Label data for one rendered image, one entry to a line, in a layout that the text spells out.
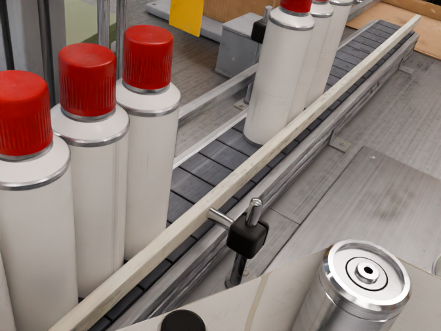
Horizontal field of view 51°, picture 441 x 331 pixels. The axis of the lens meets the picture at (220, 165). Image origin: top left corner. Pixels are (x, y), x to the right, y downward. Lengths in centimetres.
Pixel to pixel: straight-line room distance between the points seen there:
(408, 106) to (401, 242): 44
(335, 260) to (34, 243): 17
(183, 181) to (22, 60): 20
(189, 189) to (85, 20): 40
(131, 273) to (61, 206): 11
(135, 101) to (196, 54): 60
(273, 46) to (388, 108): 41
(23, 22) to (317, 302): 31
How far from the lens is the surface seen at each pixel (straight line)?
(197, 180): 52
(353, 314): 20
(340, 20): 64
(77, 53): 29
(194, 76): 83
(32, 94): 25
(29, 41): 43
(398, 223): 55
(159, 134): 33
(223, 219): 43
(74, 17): 81
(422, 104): 96
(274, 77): 54
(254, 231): 42
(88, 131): 29
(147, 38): 31
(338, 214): 53
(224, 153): 56
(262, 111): 56
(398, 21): 137
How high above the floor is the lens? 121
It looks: 37 degrees down
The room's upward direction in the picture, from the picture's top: 11 degrees clockwise
